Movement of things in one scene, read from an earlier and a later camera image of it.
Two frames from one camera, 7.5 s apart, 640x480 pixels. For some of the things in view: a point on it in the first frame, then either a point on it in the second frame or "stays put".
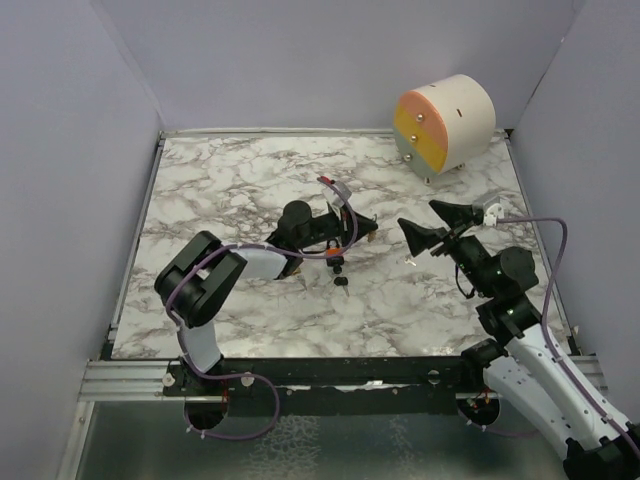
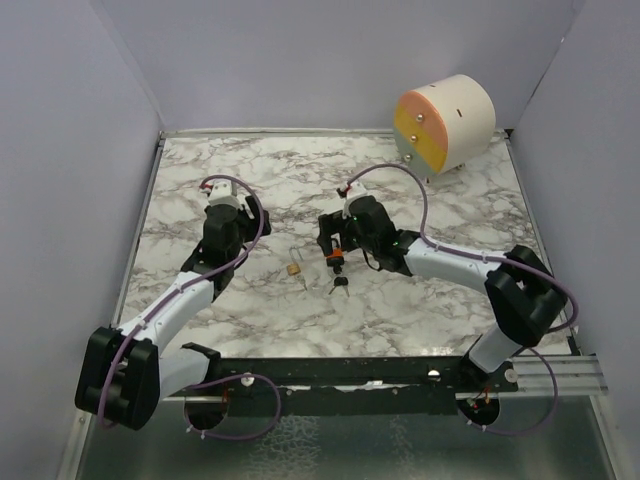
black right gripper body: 455,242 to 334,223
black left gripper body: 326,227 to 249,226
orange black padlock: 333,249 stays put
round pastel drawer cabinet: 443,125 stays put
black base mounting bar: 331,386 stays put
